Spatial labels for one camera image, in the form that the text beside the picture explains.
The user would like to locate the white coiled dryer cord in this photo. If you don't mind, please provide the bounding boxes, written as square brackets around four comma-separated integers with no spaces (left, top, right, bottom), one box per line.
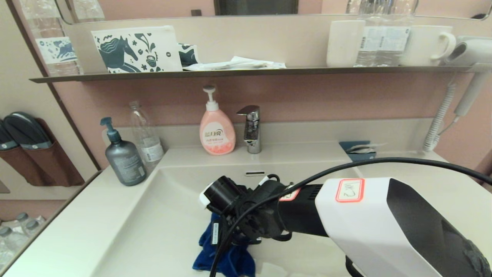
[423,83,462,153]

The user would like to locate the grey metal wall shelf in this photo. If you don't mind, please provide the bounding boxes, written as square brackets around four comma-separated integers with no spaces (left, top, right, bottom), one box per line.
[29,66,492,83]

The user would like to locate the white handleless cup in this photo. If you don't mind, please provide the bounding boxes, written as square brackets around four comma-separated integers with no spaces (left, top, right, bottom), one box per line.
[327,20,366,68]

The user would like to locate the water bottle horse print label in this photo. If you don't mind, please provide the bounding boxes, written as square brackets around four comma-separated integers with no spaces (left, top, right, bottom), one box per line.
[19,0,84,77]

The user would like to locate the white ceramic sink basin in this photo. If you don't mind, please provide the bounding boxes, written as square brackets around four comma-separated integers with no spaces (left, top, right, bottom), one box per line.
[91,160,421,277]

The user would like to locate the dark blue towel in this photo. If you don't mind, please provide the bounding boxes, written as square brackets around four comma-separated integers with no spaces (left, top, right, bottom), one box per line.
[192,214,256,277]

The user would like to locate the grey slipper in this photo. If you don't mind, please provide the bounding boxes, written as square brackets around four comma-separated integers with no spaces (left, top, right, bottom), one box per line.
[3,112,52,150]
[0,120,19,150]

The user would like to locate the clear capped water bottle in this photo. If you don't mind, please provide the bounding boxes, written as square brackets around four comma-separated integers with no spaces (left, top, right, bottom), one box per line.
[25,219,45,240]
[15,213,31,234]
[0,227,28,269]

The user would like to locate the chrome faucet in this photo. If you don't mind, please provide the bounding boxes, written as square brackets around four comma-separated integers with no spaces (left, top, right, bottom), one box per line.
[236,105,263,154]

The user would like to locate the blue soap tray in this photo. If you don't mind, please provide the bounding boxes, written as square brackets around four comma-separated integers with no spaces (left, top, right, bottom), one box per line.
[339,141,377,162]

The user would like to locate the white plastic wrapped packets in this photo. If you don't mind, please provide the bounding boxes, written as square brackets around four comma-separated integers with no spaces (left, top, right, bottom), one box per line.
[182,56,287,71]

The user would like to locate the white hair dryer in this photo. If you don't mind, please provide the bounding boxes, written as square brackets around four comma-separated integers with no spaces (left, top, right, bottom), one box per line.
[446,36,492,117]

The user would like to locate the clear labelled water bottle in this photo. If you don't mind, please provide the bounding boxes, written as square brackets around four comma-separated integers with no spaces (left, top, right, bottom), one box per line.
[356,0,385,67]
[384,0,412,67]

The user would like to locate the silver sachet packet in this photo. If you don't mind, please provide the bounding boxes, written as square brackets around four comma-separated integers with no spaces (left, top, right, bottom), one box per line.
[348,143,387,153]

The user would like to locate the pink hand soap pump bottle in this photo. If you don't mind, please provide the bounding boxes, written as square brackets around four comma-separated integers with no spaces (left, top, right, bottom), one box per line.
[199,86,236,156]

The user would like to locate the small dark print pouch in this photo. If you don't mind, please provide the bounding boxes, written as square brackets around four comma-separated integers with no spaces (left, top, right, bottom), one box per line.
[178,43,199,67]

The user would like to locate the brown slipper bag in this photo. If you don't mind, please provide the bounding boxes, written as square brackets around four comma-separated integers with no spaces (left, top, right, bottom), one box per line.
[0,146,46,187]
[22,118,85,187]

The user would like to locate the grey pump bottle teal pump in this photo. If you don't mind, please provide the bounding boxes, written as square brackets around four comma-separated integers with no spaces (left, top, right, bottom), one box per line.
[100,117,147,187]

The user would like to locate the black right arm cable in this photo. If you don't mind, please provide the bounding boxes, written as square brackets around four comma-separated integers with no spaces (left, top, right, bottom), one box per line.
[209,157,492,277]

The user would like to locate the large white horse print pouch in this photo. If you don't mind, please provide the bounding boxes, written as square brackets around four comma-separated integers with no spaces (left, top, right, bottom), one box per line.
[91,25,183,73]

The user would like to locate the white mug with handle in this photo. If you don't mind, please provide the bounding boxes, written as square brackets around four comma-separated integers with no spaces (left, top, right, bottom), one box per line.
[402,25,457,66]

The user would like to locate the wall mirror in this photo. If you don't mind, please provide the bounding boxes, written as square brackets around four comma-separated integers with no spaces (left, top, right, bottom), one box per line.
[56,0,492,20]

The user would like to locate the empty clear plastic bottle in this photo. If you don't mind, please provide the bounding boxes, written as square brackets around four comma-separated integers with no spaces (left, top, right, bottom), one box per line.
[129,101,165,170]

